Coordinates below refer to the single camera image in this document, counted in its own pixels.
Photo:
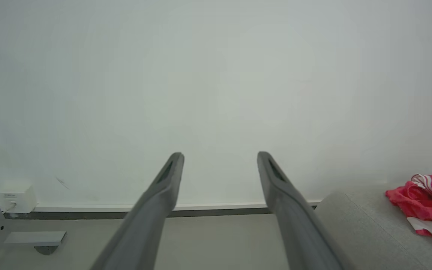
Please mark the dark grey wall baseboard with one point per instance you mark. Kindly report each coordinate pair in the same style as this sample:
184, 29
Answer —
88, 215

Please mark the light grey fabric sofa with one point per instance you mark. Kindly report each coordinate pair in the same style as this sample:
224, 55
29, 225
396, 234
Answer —
369, 232

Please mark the grey metal stand frame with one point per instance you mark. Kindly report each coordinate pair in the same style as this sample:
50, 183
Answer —
32, 238

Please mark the red printed jersey garment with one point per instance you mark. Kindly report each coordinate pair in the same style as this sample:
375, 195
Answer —
426, 198

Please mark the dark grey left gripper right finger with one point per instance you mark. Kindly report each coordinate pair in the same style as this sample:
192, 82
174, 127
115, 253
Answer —
294, 221

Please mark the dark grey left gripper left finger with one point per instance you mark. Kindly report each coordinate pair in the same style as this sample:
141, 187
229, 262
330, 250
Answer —
152, 213

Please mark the white wall socket box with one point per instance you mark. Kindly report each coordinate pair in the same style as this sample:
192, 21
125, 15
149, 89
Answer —
19, 197

